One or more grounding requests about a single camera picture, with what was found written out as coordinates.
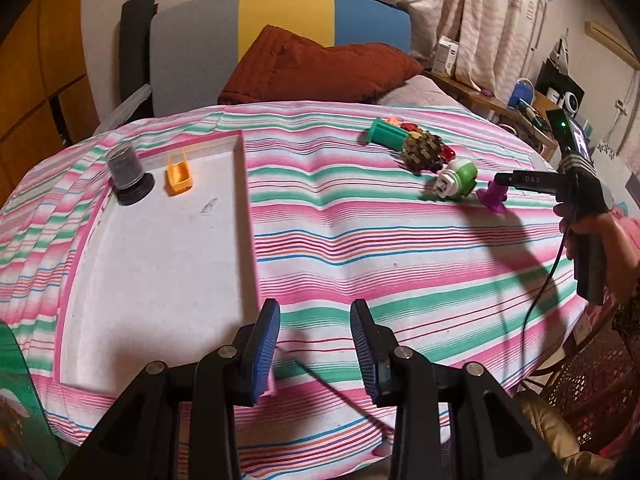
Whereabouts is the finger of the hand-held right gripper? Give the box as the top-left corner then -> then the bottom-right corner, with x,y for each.
494,171 -> 563,196

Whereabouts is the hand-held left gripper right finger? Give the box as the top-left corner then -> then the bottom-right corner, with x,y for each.
350,299 -> 571,480

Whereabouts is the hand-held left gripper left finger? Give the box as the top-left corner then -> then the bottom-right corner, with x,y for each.
60,298 -> 282,480

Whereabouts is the purple toy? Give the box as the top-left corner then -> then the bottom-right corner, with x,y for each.
475,180 -> 511,214

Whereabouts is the green and white toy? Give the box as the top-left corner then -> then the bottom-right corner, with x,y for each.
434,158 -> 478,200

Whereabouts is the brown block toy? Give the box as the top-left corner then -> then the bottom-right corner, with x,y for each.
402,130 -> 446,173

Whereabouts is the teal plastic cylinder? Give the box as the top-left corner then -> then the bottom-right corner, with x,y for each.
369,119 -> 411,152

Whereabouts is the white foam tray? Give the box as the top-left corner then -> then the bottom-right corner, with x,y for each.
52,130 -> 278,396

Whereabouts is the person's right hand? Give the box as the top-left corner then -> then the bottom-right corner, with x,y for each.
559,201 -> 640,303

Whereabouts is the wooden shelf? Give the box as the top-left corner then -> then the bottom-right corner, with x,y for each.
425,70 -> 561,161

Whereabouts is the blue cup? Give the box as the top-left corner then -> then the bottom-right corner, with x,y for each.
509,77 -> 535,111

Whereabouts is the pale pink cushion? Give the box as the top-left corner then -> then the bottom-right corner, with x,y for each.
380,76 -> 463,108

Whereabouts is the white box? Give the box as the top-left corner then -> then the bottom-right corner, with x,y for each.
431,36 -> 458,77

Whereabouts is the beige patterned curtain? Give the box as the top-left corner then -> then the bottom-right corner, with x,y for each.
255,0 -> 548,98

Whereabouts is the orange toy basket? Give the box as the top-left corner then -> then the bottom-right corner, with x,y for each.
166,152 -> 194,196

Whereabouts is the beige cloth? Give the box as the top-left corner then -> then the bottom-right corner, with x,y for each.
517,392 -> 618,480

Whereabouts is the black toy cup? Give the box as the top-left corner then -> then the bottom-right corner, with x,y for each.
106,145 -> 155,206

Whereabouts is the brown cushion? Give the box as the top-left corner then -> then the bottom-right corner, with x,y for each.
218,25 -> 425,106

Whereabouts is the green printed board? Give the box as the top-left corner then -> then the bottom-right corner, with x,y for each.
0,320 -> 66,480

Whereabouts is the grey yellow blue cushion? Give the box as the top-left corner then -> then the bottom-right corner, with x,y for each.
100,0 -> 413,131

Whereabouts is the wooden cabinet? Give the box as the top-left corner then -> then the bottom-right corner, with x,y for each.
0,0 -> 101,196

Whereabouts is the black cable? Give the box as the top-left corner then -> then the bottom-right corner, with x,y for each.
520,205 -> 576,351

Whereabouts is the wall air conditioner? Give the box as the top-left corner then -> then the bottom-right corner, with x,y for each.
585,20 -> 640,70

